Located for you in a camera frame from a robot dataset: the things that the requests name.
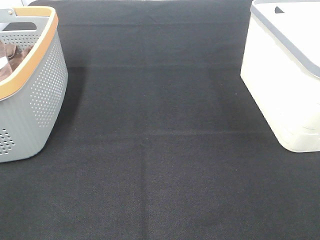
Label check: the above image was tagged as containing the white plastic storage basket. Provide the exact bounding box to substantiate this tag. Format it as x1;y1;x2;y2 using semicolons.
240;0;320;153

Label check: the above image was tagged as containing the brown towel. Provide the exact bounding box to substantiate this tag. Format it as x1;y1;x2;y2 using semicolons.
0;41;33;81

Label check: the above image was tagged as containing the grey perforated laundry basket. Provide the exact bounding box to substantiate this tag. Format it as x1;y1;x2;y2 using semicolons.
0;6;68;163

